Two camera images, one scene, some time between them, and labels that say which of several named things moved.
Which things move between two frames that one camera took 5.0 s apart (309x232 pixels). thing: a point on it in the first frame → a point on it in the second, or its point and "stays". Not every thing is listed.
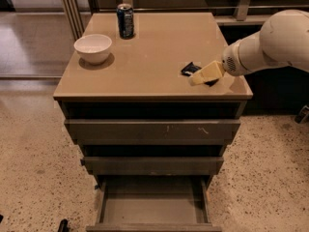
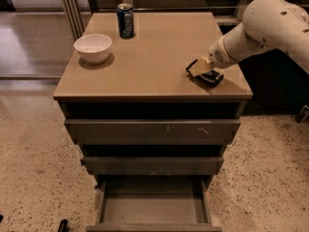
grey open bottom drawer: (154, 204) stays
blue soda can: (126, 20) stays
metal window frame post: (72, 8) stays
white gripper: (230, 63) → (216, 56)
